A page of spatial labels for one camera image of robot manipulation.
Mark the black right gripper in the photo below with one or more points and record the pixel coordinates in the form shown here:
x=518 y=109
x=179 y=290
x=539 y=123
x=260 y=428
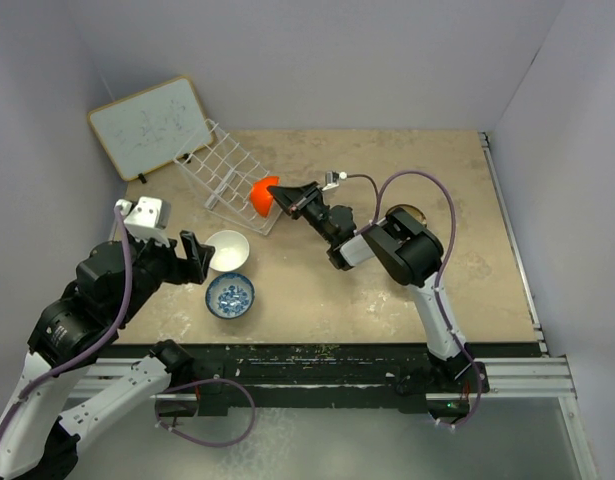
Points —
x=294 y=201

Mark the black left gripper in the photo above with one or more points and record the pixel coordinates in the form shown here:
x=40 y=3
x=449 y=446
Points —
x=183 y=269

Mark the orange bowl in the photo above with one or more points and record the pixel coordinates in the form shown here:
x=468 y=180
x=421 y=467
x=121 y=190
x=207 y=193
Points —
x=260 y=198

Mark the blue white patterned bowl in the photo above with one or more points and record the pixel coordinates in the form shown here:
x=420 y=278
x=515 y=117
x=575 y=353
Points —
x=230 y=296

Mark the white wire dish rack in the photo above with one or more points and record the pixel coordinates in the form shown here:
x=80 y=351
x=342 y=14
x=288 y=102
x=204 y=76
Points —
x=222 y=173

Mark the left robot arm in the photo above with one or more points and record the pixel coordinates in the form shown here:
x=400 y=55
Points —
x=39 y=437

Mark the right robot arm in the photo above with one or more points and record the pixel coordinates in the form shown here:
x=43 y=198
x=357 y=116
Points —
x=411 y=255

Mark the brown glazed bowl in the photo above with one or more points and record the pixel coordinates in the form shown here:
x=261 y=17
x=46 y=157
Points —
x=416 y=213

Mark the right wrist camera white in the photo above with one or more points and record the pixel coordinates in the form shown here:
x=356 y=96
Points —
x=333 y=179

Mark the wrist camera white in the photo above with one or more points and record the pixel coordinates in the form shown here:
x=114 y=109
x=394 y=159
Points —
x=333 y=179
x=146 y=219

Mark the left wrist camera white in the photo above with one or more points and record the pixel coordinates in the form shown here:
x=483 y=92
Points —
x=146 y=219

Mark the small whiteboard wooden frame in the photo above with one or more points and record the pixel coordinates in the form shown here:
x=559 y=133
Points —
x=149 y=129

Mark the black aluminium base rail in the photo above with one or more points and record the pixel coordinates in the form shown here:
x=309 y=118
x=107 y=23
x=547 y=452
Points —
x=397 y=376

